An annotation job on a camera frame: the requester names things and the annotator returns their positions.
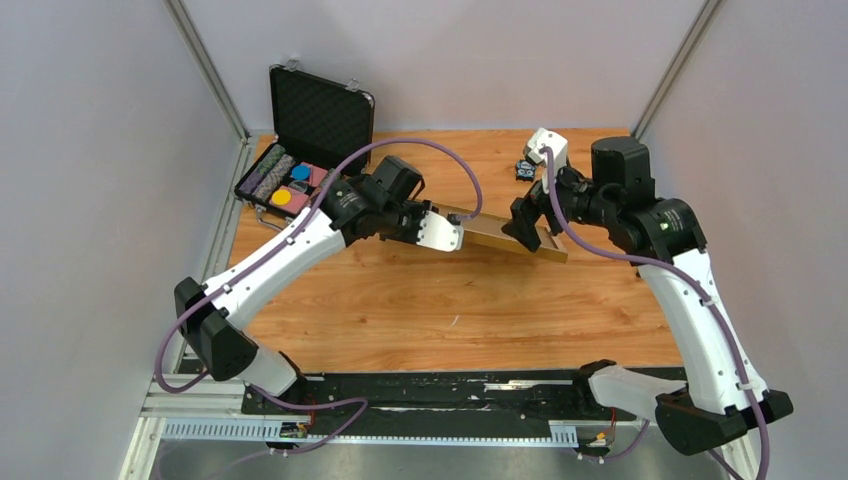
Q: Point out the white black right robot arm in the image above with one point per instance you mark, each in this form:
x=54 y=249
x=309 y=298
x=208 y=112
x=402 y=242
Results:
x=722 y=396

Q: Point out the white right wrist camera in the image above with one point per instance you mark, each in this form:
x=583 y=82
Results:
x=547 y=147

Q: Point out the aluminium corner post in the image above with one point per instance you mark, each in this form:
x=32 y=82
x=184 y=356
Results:
x=191 y=36
x=695 y=33

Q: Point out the yellow round chip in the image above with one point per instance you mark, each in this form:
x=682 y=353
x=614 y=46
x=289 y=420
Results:
x=281 y=197

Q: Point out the aluminium left corner post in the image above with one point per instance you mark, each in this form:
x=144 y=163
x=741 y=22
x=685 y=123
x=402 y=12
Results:
x=191 y=36

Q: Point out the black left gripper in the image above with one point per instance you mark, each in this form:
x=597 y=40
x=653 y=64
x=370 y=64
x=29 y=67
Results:
x=420 y=209

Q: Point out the aluminium right corner post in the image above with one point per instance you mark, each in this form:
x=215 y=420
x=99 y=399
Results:
x=695 y=33

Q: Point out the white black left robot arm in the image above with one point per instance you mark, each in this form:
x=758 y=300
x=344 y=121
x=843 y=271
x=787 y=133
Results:
x=215 y=314

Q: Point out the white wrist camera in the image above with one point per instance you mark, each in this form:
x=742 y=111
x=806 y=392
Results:
x=436 y=232
x=547 y=147

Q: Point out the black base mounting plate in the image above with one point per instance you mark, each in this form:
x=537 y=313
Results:
x=501 y=404

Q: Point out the blue round chip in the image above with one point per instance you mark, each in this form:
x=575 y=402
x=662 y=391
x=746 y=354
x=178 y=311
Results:
x=301 y=172

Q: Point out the aluminium rail frame front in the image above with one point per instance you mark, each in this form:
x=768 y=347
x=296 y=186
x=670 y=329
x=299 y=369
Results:
x=229 y=431

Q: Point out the small black blue gadget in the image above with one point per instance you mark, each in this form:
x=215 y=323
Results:
x=525 y=171

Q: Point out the light wooden picture frame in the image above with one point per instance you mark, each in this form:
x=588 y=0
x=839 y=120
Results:
x=485 y=230

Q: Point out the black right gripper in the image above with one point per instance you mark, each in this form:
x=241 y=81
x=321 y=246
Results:
x=524 y=211

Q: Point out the black poker chip case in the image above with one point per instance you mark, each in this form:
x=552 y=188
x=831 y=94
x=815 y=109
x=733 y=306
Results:
x=317 y=122

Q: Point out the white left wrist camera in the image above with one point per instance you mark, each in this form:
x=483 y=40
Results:
x=436 y=232

